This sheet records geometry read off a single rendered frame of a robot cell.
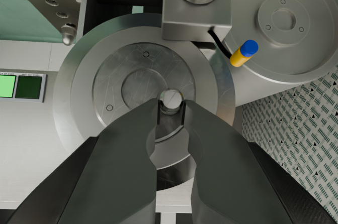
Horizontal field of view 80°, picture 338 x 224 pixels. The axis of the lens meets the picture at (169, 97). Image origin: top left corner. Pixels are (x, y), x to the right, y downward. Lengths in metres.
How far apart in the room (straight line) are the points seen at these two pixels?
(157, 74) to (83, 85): 0.06
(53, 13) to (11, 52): 3.15
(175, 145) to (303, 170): 0.17
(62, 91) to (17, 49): 3.48
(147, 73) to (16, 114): 0.47
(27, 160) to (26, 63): 2.99
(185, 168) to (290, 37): 0.14
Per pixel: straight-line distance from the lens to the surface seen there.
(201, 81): 0.16
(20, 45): 3.65
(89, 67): 0.17
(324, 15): 0.25
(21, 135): 0.58
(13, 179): 0.59
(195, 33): 0.16
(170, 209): 0.52
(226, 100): 0.17
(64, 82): 0.18
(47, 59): 3.40
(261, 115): 0.37
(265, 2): 0.22
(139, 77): 0.15
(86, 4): 0.21
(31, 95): 0.57
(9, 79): 0.61
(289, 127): 0.30
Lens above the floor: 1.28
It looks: 10 degrees down
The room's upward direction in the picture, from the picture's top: 178 degrees counter-clockwise
